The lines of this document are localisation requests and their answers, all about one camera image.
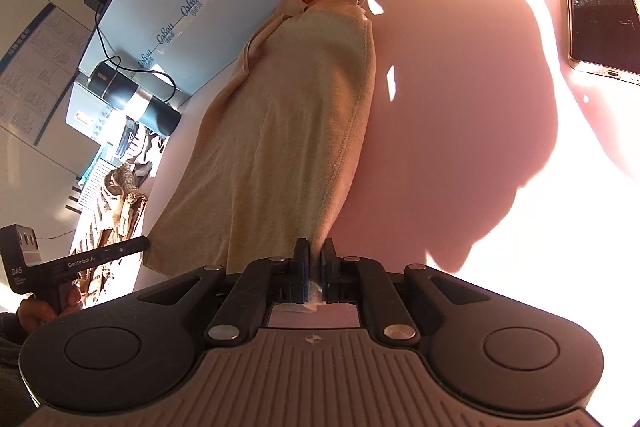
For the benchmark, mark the beige garment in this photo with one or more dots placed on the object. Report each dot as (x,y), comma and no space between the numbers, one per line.
(280,132)

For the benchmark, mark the blue ribbed box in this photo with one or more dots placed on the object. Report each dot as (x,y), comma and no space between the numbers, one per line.
(95,182)

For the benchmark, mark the black smartphone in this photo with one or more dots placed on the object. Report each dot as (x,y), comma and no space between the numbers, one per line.
(600,22)

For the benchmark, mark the blue tumbler with white label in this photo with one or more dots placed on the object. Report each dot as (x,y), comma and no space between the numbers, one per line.
(155,114)

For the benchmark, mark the blue white striped container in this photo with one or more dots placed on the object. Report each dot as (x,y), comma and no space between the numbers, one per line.
(127,139)

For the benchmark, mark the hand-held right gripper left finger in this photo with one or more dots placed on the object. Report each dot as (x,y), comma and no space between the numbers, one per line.
(301,272)

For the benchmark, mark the brown puffer jacket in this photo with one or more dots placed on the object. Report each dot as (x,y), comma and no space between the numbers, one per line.
(107,217)

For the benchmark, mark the wall poster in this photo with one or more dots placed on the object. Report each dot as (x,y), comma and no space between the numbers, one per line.
(40,72)

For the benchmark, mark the small pale printed carton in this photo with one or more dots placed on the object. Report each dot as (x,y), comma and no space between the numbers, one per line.
(90,112)

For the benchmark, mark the light blue printed carton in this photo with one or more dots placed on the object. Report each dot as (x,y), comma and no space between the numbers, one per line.
(200,32)

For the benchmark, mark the grey cloth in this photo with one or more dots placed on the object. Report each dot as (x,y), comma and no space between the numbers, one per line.
(150,147)

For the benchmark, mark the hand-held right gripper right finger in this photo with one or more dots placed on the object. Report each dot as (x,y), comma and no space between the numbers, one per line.
(329,272)

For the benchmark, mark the person's left hand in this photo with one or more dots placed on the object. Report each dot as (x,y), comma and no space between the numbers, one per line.
(37,314)

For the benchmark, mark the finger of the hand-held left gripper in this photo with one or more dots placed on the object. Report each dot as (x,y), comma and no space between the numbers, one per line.
(134,246)

